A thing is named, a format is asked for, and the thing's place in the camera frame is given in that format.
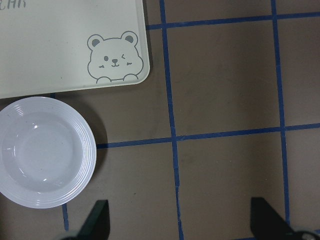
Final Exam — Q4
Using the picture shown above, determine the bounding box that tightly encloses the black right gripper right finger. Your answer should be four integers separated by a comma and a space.
250, 197, 295, 238

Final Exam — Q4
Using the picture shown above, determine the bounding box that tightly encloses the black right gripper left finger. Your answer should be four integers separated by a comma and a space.
76, 200, 110, 240

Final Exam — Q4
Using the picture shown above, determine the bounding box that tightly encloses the white round plate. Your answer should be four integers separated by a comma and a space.
0, 96, 97, 209

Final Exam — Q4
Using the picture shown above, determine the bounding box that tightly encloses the cream bear tray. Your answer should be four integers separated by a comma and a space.
0, 0, 150, 99

